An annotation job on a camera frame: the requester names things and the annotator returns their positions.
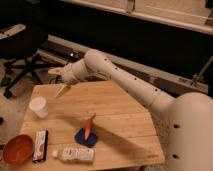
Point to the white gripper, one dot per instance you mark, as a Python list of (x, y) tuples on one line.
[(67, 77)]

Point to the clear plastic water bottle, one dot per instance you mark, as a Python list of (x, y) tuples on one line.
[(69, 154)]

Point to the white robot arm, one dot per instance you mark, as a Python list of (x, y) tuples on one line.
[(189, 116)]

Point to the orange ceramic bowl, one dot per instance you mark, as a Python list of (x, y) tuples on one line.
[(18, 149)]

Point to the white plastic cup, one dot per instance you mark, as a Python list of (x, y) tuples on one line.
[(39, 106)]

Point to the black office chair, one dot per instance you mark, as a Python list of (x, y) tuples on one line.
[(20, 52)]

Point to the orange toy carrot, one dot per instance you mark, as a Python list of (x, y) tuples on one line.
[(88, 126)]

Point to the wooden table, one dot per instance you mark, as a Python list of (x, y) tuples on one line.
[(125, 130)]

